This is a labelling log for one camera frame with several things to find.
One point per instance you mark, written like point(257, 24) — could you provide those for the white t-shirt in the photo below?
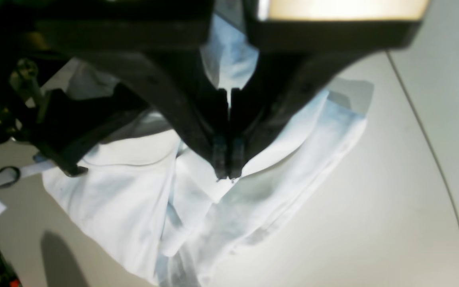
point(157, 208)

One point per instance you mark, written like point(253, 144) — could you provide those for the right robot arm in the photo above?
point(74, 71)

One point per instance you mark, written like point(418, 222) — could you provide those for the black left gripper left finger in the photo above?
point(150, 46)

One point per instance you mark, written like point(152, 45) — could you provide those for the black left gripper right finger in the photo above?
point(303, 45)

